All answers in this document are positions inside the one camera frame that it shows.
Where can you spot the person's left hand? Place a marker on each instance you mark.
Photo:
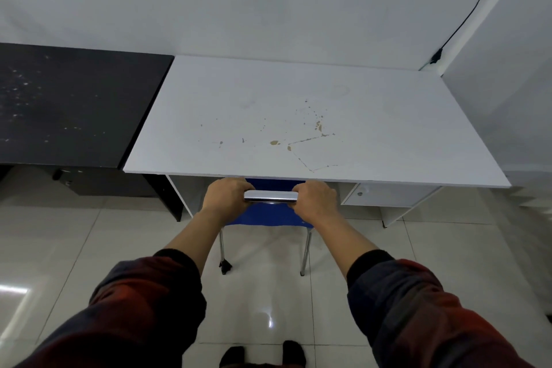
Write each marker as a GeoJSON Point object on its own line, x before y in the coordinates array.
{"type": "Point", "coordinates": [224, 201]}

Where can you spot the person's right hand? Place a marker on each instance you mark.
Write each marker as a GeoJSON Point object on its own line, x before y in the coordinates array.
{"type": "Point", "coordinates": [317, 204]}

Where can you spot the blue chair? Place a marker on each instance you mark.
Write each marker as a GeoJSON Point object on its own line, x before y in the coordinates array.
{"type": "Point", "coordinates": [267, 217]}

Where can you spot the person's right forearm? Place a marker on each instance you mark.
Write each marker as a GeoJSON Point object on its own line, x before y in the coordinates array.
{"type": "Point", "coordinates": [349, 242]}

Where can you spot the person's left forearm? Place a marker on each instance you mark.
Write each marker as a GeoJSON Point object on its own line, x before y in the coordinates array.
{"type": "Point", "coordinates": [189, 238]}

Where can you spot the person's right foot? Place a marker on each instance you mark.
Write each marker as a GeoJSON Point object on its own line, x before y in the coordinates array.
{"type": "Point", "coordinates": [294, 355]}

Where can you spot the person's foot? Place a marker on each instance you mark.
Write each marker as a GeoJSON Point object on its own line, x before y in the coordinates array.
{"type": "Point", "coordinates": [233, 357]}
{"type": "Point", "coordinates": [294, 355]}

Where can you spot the person's left foot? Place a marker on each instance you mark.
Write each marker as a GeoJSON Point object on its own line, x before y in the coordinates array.
{"type": "Point", "coordinates": [233, 357]}

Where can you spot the white table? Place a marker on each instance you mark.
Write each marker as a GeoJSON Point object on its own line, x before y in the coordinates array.
{"type": "Point", "coordinates": [258, 91]}

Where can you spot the black table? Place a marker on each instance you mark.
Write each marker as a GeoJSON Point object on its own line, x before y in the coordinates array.
{"type": "Point", "coordinates": [64, 100]}

